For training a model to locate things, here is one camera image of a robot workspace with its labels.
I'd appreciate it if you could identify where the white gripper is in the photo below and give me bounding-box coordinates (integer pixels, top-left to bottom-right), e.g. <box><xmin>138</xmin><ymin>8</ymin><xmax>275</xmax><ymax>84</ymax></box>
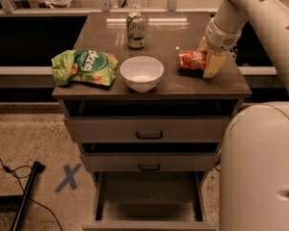
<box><xmin>197</xmin><ymin>18</ymin><xmax>241</xmax><ymax>79</ymax></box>

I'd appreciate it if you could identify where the red coke can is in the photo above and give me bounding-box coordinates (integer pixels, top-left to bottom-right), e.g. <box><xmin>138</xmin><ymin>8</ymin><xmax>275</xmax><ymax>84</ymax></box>
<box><xmin>178</xmin><ymin>50</ymin><xmax>206</xmax><ymax>70</ymax></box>

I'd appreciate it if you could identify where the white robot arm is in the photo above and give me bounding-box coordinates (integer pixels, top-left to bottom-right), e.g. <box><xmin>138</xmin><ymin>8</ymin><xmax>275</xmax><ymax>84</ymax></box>
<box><xmin>205</xmin><ymin>0</ymin><xmax>289</xmax><ymax>231</ymax></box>

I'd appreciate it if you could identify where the green white soda can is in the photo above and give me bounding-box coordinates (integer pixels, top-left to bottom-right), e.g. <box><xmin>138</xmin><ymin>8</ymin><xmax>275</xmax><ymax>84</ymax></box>
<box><xmin>126</xmin><ymin>12</ymin><xmax>145</xmax><ymax>49</ymax></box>

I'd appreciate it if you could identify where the grey drawer cabinet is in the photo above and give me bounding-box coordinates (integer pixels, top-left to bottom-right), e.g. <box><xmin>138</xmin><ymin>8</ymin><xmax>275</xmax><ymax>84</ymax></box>
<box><xmin>51</xmin><ymin>11</ymin><xmax>252</xmax><ymax>231</ymax></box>

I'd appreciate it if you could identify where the middle drawer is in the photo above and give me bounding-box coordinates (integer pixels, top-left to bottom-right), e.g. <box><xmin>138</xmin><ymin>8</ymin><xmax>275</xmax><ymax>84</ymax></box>
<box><xmin>81</xmin><ymin>153</ymin><xmax>218</xmax><ymax>171</ymax></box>

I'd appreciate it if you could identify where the top drawer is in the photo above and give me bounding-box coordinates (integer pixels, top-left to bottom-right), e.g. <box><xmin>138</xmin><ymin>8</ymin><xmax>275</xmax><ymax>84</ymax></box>
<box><xmin>65</xmin><ymin>116</ymin><xmax>229</xmax><ymax>143</ymax></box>

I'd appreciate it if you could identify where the open bottom drawer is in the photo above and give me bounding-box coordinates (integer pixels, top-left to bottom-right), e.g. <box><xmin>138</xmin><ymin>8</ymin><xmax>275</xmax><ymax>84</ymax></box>
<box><xmin>83</xmin><ymin>171</ymin><xmax>216</xmax><ymax>231</ymax></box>

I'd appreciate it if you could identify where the white bowl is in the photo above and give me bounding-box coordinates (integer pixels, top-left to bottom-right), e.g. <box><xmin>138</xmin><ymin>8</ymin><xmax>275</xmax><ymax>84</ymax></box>
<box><xmin>119</xmin><ymin>56</ymin><xmax>164</xmax><ymax>92</ymax></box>

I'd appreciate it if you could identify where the green chip bag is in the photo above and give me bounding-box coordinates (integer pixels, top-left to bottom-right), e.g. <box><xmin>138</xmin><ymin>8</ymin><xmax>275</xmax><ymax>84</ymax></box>
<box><xmin>51</xmin><ymin>50</ymin><xmax>118</xmax><ymax>87</ymax></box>

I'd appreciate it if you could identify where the blue tape cross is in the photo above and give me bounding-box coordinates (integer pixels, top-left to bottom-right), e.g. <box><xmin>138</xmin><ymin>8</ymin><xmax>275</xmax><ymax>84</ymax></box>
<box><xmin>55</xmin><ymin>163</ymin><xmax>82</xmax><ymax>193</ymax></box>

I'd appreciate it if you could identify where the black stand leg left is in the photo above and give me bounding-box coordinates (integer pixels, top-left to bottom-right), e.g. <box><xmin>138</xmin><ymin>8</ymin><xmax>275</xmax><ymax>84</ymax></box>
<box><xmin>10</xmin><ymin>161</ymin><xmax>45</xmax><ymax>231</ymax></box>

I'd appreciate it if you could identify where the black cable left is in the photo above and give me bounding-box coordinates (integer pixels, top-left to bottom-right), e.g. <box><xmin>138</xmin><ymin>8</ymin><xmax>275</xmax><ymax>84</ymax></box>
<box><xmin>0</xmin><ymin>147</ymin><xmax>64</xmax><ymax>231</ymax></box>

